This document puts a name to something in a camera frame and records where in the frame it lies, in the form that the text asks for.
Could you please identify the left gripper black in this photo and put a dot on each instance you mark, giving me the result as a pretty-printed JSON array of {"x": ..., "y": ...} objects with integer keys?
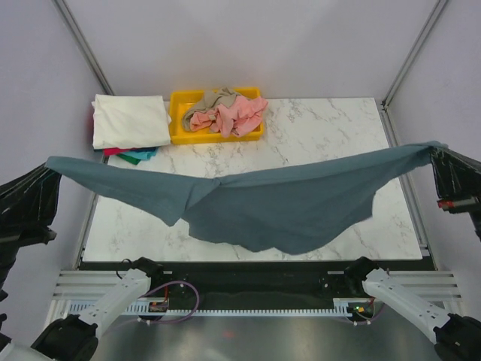
[{"x": 28, "y": 203}]

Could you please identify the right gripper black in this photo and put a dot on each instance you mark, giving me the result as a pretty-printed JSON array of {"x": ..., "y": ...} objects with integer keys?
[{"x": 458, "y": 177}]

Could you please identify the blue-grey t-shirt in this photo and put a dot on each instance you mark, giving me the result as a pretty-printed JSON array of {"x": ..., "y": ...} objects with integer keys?
[{"x": 294, "y": 209}]

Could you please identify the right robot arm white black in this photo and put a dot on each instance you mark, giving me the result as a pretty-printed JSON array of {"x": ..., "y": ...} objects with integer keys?
[{"x": 455, "y": 337}]

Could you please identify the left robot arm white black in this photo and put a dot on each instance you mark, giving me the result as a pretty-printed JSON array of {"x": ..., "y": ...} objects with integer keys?
[{"x": 76, "y": 337}]

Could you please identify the folded red t-shirt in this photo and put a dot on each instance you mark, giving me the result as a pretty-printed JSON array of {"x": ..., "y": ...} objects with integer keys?
[{"x": 114, "y": 151}]

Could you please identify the folded green t-shirt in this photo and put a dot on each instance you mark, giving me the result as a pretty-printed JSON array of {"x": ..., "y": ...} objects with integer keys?
[{"x": 134, "y": 158}]

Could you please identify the folded white t-shirt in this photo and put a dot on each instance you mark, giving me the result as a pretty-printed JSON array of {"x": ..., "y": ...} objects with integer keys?
[{"x": 130, "y": 122}]

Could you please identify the folded light blue t-shirt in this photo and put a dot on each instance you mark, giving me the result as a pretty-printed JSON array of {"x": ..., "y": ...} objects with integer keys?
[{"x": 151, "y": 150}]

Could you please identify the yellow plastic bin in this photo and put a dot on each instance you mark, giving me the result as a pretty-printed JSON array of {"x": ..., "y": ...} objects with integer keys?
[{"x": 181, "y": 102}]

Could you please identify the beige t-shirt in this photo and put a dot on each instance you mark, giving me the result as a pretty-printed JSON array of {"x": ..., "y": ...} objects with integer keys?
[{"x": 211, "y": 99}]

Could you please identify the pink t-shirt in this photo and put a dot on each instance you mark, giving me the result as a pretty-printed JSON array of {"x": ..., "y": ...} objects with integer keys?
[{"x": 239, "y": 119}]

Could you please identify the aluminium frame rail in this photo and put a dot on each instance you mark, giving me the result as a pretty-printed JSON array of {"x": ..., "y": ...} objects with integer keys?
[{"x": 434, "y": 286}]

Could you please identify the white slotted cable duct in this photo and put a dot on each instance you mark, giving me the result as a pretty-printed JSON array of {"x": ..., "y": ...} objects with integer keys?
[{"x": 146, "y": 309}]

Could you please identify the right aluminium post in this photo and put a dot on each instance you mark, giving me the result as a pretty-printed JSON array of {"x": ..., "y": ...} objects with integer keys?
[{"x": 421, "y": 39}]

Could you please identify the aluminium post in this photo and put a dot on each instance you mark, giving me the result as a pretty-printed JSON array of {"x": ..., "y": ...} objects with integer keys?
[
  {"x": 69, "y": 20},
  {"x": 421, "y": 39}
]

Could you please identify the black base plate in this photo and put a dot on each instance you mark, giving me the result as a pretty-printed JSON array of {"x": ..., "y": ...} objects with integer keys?
[{"x": 255, "y": 286}]

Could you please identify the left aluminium post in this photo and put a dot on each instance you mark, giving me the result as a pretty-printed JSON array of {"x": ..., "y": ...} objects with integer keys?
[{"x": 69, "y": 20}]

